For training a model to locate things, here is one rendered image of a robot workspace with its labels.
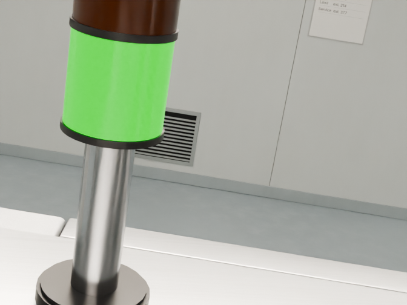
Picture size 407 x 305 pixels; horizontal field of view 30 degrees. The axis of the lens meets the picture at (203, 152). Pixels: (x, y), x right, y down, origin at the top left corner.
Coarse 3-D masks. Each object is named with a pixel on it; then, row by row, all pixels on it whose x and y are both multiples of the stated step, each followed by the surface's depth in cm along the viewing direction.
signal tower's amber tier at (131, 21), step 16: (80, 0) 34; (96, 0) 33; (112, 0) 33; (128, 0) 33; (144, 0) 33; (160, 0) 33; (176, 0) 34; (80, 16) 34; (96, 16) 33; (112, 16) 33; (128, 16) 33; (144, 16) 33; (160, 16) 34; (176, 16) 35; (128, 32) 33; (144, 32) 33; (160, 32) 34
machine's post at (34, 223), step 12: (0, 216) 48; (12, 216) 49; (24, 216) 49; (36, 216) 49; (48, 216) 50; (12, 228) 47; (24, 228) 47; (36, 228) 48; (48, 228) 48; (60, 228) 48
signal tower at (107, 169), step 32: (96, 32) 33; (64, 128) 36; (96, 160) 37; (128, 160) 37; (96, 192) 37; (128, 192) 38; (96, 224) 38; (96, 256) 38; (64, 288) 39; (96, 288) 39; (128, 288) 40
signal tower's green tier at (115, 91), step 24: (72, 48) 35; (96, 48) 34; (120, 48) 33; (144, 48) 34; (168, 48) 35; (72, 72) 35; (96, 72) 34; (120, 72) 34; (144, 72) 34; (168, 72) 36; (72, 96) 35; (96, 96) 34; (120, 96) 34; (144, 96) 35; (72, 120) 35; (96, 120) 35; (120, 120) 35; (144, 120) 35
